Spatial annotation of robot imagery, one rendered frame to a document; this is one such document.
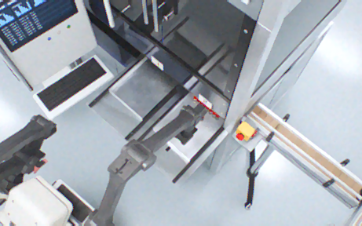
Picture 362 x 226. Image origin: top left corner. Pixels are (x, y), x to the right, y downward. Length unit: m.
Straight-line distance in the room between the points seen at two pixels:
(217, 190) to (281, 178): 0.49
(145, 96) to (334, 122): 1.70
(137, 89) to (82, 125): 1.03
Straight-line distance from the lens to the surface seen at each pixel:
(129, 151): 1.28
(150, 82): 2.14
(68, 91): 2.26
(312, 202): 2.98
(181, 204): 2.81
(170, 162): 1.96
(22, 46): 2.07
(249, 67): 1.44
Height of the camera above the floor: 2.76
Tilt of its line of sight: 66 degrees down
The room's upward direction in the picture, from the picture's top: 1 degrees clockwise
